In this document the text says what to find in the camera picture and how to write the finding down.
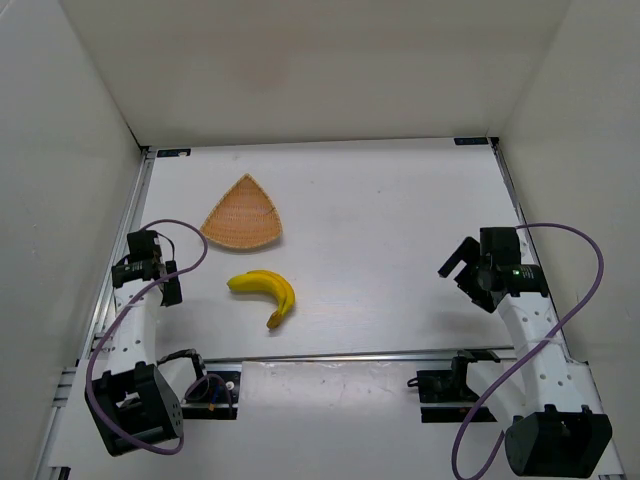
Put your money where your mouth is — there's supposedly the aluminium front rail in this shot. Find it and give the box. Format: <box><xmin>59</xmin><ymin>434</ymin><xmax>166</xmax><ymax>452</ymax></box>
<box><xmin>205</xmin><ymin>348</ymin><xmax>515</xmax><ymax>364</ymax></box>

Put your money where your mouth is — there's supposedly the black right corner bracket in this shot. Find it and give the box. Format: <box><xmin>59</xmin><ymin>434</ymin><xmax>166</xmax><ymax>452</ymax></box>
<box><xmin>454</xmin><ymin>137</ymin><xmax>490</xmax><ymax>146</ymax></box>

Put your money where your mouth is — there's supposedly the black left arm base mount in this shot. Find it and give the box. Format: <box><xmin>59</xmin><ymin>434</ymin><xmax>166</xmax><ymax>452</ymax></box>
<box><xmin>182</xmin><ymin>363</ymin><xmax>242</xmax><ymax>421</ymax></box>

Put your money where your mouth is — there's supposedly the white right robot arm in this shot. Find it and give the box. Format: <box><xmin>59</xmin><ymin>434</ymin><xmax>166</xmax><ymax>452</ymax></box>
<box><xmin>438</xmin><ymin>227</ymin><xmax>612</xmax><ymax>479</ymax></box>

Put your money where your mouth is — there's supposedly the black corner bracket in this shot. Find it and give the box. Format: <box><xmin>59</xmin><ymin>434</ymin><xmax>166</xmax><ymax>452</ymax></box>
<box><xmin>156</xmin><ymin>148</ymin><xmax>191</xmax><ymax>158</ymax></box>
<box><xmin>454</xmin><ymin>137</ymin><xmax>490</xmax><ymax>146</ymax></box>

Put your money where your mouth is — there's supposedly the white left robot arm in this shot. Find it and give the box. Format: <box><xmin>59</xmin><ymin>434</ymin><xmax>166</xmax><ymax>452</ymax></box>
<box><xmin>85</xmin><ymin>230</ymin><xmax>204</xmax><ymax>457</ymax></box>

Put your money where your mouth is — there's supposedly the aluminium rail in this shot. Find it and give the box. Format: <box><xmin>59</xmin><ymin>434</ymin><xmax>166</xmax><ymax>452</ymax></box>
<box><xmin>488</xmin><ymin>137</ymin><xmax>570</xmax><ymax>358</ymax></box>
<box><xmin>205</xmin><ymin>348</ymin><xmax>515</xmax><ymax>364</ymax></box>
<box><xmin>30</xmin><ymin>145</ymin><xmax>155</xmax><ymax>479</ymax></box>

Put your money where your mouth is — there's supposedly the aluminium right side rail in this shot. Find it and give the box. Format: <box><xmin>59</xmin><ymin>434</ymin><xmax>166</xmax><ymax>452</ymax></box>
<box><xmin>488</xmin><ymin>137</ymin><xmax>570</xmax><ymax>358</ymax></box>

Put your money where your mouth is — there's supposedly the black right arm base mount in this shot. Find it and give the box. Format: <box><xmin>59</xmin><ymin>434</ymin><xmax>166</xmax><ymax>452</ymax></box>
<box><xmin>407</xmin><ymin>350</ymin><xmax>500</xmax><ymax>424</ymax></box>

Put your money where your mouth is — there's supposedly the black left corner bracket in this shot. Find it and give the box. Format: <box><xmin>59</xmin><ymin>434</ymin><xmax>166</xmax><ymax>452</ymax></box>
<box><xmin>156</xmin><ymin>148</ymin><xmax>191</xmax><ymax>158</ymax></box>

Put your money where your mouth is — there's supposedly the yellow fake banana bunch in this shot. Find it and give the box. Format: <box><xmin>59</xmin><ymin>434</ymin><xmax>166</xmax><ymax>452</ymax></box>
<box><xmin>227</xmin><ymin>270</ymin><xmax>296</xmax><ymax>330</ymax></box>

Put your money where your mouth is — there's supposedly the aluminium left side rail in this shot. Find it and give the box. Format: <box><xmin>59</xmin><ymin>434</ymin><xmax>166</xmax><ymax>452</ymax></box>
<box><xmin>30</xmin><ymin>145</ymin><xmax>155</xmax><ymax>479</ymax></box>

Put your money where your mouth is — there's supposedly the woven triangular fruit basket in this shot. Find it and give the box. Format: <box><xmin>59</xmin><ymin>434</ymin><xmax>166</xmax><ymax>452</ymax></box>
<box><xmin>200</xmin><ymin>174</ymin><xmax>283</xmax><ymax>250</ymax></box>

